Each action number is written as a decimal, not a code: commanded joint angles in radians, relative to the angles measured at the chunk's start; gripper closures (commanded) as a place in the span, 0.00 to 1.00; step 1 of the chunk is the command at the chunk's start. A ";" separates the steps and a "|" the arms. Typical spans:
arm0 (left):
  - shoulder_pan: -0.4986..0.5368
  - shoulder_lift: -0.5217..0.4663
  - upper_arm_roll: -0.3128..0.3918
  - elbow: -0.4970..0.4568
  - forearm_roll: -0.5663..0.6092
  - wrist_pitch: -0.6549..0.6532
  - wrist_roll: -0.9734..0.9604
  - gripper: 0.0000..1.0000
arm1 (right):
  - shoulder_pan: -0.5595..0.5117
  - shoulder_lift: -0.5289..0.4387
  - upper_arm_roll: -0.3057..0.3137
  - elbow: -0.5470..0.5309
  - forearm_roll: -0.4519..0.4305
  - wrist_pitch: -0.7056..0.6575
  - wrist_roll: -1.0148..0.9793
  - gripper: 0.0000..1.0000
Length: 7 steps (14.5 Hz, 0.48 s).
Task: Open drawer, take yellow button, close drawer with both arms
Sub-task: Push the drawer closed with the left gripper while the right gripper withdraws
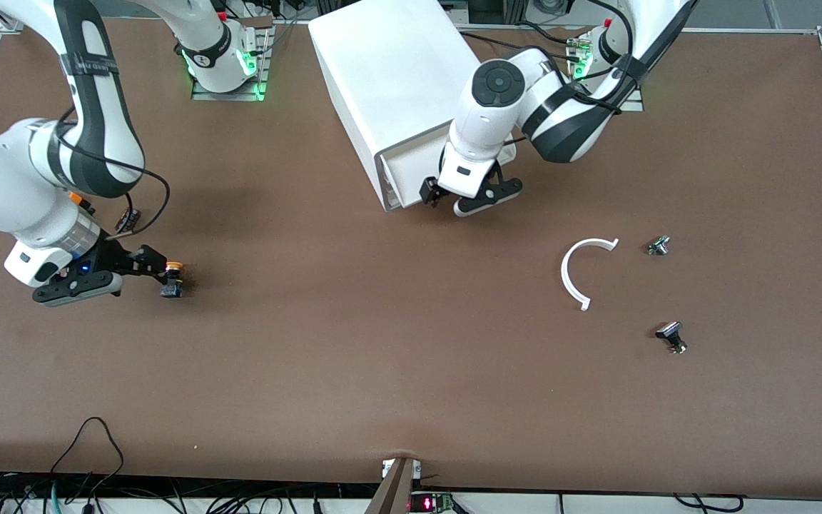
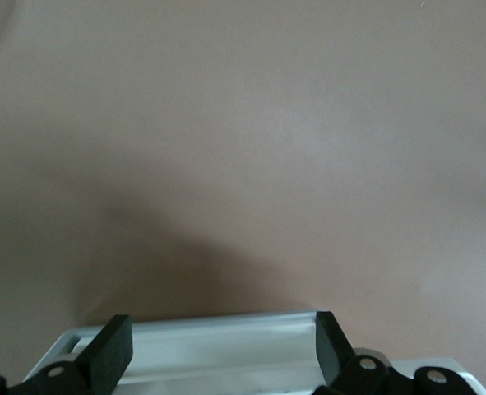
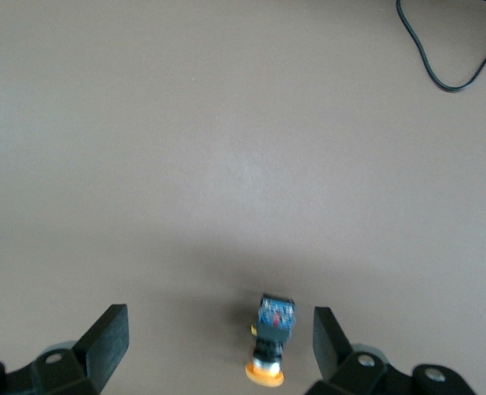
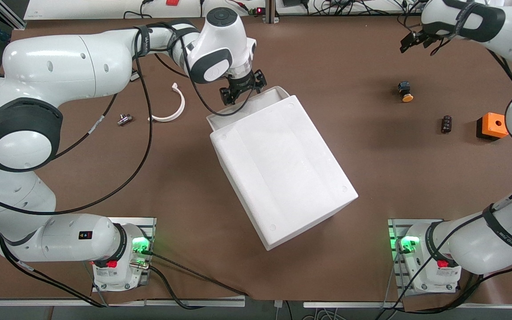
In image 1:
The metal base plate right arm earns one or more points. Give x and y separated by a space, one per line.
204 96

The black right camera bracket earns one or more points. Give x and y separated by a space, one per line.
72 283

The black silver metal key part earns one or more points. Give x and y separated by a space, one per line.
670 333

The white drawer cabinet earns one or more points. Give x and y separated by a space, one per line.
382 64

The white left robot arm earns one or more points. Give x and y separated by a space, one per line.
511 100

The small black terminal block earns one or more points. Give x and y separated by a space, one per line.
131 218

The black left camera bracket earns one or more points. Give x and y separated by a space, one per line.
500 187

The white drawer holding orange button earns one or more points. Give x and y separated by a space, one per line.
414 175

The circuit board with red display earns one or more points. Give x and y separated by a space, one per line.
429 503

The small green silver button part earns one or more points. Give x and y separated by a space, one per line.
658 245

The black camera bracket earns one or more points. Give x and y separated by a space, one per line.
72 283
500 187

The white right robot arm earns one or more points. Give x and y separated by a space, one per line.
97 107

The small white bracket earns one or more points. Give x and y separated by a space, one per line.
386 467

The metal base plate left arm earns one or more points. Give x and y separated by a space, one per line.
636 103

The white curved plastic arc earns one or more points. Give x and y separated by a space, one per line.
564 273

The orange capped push button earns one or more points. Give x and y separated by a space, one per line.
172 287

